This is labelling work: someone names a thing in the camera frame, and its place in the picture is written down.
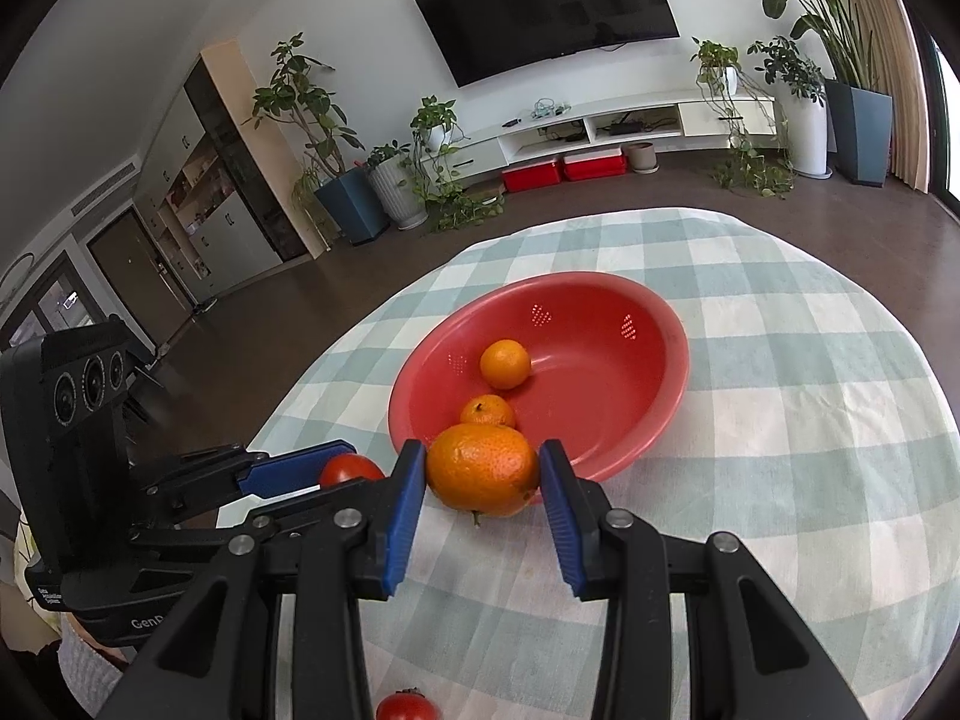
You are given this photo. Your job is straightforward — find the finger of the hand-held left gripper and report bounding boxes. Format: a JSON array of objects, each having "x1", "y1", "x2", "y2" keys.
[
  {"x1": 135, "y1": 441, "x2": 359, "y2": 511},
  {"x1": 127, "y1": 476, "x2": 391, "y2": 542}
]

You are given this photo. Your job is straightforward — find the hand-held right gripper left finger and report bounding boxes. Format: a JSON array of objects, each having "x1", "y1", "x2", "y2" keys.
[{"x1": 97, "y1": 439, "x2": 428, "y2": 720}]

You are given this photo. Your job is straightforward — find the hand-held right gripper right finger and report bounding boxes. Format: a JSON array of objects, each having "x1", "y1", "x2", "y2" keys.
[{"x1": 538, "y1": 439, "x2": 871, "y2": 720}]

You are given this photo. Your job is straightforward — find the orange with stem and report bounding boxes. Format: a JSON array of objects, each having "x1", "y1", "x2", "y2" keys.
[{"x1": 460, "y1": 394, "x2": 517, "y2": 430}]

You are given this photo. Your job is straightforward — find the red plastic colander bowl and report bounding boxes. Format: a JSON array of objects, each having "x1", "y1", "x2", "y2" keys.
[{"x1": 388, "y1": 272, "x2": 691, "y2": 485}]

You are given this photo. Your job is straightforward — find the red tomato with green calyx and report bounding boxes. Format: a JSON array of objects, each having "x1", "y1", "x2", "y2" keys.
[{"x1": 375, "y1": 688, "x2": 442, "y2": 720}]

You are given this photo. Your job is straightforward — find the person's left forearm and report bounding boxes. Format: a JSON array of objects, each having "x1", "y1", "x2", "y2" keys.
[{"x1": 56, "y1": 611, "x2": 140, "y2": 717}]

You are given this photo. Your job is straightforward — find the white floral tablecloth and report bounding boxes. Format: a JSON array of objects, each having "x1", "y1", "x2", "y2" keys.
[{"x1": 13, "y1": 521, "x2": 47, "y2": 616}]

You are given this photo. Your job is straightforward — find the brown entry door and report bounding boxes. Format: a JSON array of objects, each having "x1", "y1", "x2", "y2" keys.
[{"x1": 86, "y1": 208, "x2": 192, "y2": 331}]

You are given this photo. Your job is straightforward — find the green checked tablecloth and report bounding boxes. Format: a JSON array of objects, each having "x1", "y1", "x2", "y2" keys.
[{"x1": 217, "y1": 206, "x2": 960, "y2": 720}]

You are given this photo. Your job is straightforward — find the tall leafy plant blue pot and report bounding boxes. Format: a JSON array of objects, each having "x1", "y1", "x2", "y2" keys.
[{"x1": 251, "y1": 34, "x2": 391, "y2": 245}]

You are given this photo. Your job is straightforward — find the plant in white ribbed pot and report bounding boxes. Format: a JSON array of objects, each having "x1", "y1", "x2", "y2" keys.
[{"x1": 364, "y1": 142, "x2": 430, "y2": 230}]

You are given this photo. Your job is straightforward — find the red storage box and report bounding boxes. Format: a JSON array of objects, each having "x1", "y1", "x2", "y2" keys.
[
  {"x1": 562, "y1": 148, "x2": 627, "y2": 182},
  {"x1": 501, "y1": 157, "x2": 563, "y2": 193}
]

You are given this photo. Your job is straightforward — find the trailing pothos with floor vines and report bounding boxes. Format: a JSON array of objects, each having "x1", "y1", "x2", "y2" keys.
[{"x1": 405, "y1": 96, "x2": 508, "y2": 233}]

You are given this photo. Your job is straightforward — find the white television cabinet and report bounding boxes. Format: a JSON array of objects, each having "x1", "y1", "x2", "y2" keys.
[{"x1": 420, "y1": 86, "x2": 777, "y2": 175}]

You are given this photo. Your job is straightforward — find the bushy plant tall white pot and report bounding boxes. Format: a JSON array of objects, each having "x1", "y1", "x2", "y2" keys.
[{"x1": 746, "y1": 36, "x2": 832, "y2": 179}]

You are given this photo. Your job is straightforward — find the trailing pothos in white pot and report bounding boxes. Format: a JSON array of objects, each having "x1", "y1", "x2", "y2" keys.
[{"x1": 690, "y1": 37, "x2": 796, "y2": 200}]

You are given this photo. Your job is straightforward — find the large-leaf plant grey-blue pot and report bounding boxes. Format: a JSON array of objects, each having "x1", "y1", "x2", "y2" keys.
[{"x1": 709, "y1": 0, "x2": 895, "y2": 187}]

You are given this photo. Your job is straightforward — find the black framed glass door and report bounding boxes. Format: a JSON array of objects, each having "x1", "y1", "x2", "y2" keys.
[{"x1": 911, "y1": 15, "x2": 960, "y2": 220}]

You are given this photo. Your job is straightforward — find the beige curtain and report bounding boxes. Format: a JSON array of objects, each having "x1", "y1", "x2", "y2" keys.
[{"x1": 844, "y1": 0, "x2": 931, "y2": 192}]

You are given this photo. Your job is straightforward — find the tall wooden wall cabinet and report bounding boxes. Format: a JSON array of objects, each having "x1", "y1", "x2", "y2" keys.
[{"x1": 139, "y1": 41, "x2": 331, "y2": 301}]

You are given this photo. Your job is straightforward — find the black wall television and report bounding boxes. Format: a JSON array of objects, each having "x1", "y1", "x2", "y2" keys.
[{"x1": 411, "y1": 0, "x2": 681, "y2": 89}]

